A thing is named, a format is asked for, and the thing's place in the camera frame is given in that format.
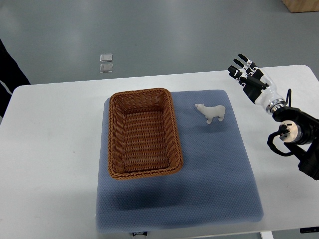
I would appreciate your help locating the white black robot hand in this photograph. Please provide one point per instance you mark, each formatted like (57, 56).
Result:
(256, 84)

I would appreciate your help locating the white bear figurine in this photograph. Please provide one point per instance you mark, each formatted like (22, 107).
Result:
(212, 112)

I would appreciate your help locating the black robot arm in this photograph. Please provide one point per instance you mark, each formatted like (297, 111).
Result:
(299, 132)

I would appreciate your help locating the brown wicker basket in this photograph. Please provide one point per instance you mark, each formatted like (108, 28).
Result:
(143, 139)

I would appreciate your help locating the wooden box corner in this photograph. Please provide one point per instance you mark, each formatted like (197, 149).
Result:
(298, 6)

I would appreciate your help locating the blue grey mat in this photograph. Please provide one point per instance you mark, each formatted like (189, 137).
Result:
(216, 184)

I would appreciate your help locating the black table control panel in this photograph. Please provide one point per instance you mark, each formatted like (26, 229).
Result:
(309, 230)

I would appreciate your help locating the lower floor plate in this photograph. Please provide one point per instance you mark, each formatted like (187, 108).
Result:
(106, 67)

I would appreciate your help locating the floor plate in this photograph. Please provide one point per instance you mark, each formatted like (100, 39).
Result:
(106, 67)
(106, 57)

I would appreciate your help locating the upper floor plate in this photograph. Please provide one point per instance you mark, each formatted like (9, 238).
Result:
(106, 57)

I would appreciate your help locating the black label under mat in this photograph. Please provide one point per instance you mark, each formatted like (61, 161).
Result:
(139, 234)

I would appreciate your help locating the dark object at left edge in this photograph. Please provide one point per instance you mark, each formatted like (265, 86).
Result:
(11, 77)

